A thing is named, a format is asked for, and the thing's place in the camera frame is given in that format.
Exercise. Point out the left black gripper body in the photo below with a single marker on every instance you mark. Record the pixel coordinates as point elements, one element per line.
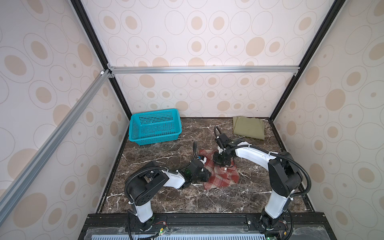
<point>200,177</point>

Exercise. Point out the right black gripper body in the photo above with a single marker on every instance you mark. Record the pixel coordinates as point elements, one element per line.
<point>220,159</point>

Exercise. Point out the red plaid skirt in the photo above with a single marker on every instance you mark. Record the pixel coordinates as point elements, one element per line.
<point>220,176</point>

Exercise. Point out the olive green skirt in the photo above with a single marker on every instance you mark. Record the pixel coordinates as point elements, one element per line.
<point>249,127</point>

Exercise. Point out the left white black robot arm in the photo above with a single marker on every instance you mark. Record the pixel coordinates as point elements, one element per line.
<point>145,183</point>

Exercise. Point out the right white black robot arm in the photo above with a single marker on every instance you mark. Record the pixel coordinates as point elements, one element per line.
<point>288,179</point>

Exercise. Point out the teal plastic basket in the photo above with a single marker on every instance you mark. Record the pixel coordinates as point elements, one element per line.
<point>155,127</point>

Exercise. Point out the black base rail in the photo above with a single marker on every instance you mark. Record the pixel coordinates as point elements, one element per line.
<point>292,226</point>

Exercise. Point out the horizontal aluminium frame bar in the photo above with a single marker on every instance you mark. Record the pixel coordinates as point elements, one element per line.
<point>204,70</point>

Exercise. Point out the left diagonal aluminium frame bar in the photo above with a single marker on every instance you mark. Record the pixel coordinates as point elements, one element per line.
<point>32,169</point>

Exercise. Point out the right black corner post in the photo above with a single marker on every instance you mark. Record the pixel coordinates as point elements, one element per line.
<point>319,37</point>

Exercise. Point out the black corner post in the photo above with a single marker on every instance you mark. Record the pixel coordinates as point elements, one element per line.
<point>97,47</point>
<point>319,37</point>

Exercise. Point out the left black corner post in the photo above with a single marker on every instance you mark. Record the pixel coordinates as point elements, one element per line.
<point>97,47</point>

